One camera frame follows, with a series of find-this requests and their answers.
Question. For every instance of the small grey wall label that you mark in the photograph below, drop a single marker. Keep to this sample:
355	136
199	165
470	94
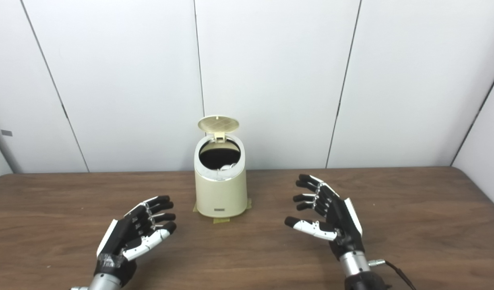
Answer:
6	133

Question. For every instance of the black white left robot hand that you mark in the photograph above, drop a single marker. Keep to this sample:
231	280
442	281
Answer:
124	237

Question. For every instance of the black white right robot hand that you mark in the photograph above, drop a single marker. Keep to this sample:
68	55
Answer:
343	221

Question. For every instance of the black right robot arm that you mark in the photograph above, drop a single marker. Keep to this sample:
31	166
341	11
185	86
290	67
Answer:
355	268

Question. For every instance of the cream-colored lidded bin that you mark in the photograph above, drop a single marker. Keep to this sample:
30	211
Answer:
220	193

